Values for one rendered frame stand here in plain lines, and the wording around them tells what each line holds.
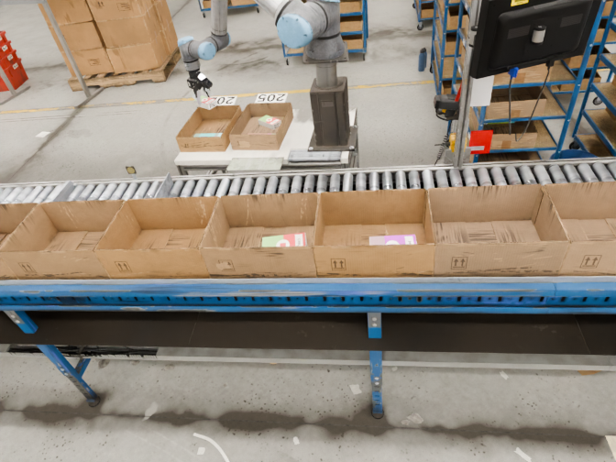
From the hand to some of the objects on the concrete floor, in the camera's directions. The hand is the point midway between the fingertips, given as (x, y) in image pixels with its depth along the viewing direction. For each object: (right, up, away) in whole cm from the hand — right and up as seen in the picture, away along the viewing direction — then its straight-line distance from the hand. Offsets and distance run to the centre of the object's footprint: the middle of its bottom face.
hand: (204, 101), depth 268 cm
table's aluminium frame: (+48, -75, +47) cm, 101 cm away
